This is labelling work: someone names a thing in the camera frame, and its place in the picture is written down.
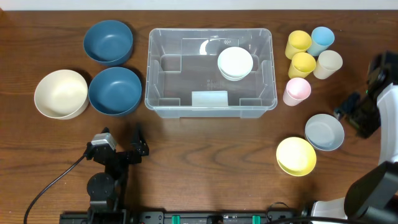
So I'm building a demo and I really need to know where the small grey bowl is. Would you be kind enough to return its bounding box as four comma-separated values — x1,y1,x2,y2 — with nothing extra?
305,114,345,151

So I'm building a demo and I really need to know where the cream cup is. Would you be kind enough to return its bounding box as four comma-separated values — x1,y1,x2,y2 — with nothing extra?
313,50,343,80

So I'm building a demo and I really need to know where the pink cup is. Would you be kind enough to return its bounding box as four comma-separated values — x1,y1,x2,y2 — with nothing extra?
283,78,312,106

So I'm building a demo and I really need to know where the small yellow bowl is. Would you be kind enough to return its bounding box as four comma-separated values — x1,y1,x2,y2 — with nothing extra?
276,137,317,177

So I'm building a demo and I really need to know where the small white bowl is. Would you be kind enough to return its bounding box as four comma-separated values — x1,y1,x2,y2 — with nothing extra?
217,47,254,81

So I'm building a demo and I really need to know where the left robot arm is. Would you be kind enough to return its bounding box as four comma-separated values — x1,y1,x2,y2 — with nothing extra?
83,126,149,224

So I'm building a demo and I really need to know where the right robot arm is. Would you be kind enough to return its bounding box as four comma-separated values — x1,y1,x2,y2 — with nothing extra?
311,84,397,223

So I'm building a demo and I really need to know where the clear plastic storage container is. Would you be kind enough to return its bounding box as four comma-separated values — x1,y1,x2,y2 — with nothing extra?
145,28,277,118

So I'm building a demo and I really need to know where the near blue bowl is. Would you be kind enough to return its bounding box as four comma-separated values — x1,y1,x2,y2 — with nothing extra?
88,67,142,116

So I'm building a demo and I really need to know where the blue bowl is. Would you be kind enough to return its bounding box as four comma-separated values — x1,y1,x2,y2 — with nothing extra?
83,20,134,67
88,67,142,116

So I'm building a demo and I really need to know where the large cream bowl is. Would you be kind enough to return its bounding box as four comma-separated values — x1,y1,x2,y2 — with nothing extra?
34,70,89,119

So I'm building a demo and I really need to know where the near yellow cup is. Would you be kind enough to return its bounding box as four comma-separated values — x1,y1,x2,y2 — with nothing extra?
288,52,317,78

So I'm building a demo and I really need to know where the yellow cup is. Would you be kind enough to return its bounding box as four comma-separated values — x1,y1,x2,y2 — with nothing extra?
288,52,317,78
285,30,312,60

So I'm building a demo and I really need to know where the light blue cup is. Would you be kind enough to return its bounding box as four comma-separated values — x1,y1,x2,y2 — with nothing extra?
307,26,335,57

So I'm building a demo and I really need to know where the far yellow cup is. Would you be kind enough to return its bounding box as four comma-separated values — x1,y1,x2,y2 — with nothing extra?
285,30,312,60

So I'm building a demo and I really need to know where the far blue bowl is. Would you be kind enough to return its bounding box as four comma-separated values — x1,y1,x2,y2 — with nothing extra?
83,20,134,67

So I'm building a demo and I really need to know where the left black cable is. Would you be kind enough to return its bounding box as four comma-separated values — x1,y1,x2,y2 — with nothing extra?
23,154,88,224

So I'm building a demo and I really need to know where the black cable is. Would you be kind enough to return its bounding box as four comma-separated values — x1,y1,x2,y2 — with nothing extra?
23,154,88,224
267,201,374,224

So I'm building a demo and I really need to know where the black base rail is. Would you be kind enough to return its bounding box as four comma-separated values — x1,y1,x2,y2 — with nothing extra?
59,209,298,224

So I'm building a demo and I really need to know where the right black cable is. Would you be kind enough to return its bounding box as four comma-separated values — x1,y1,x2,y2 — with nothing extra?
267,201,374,224

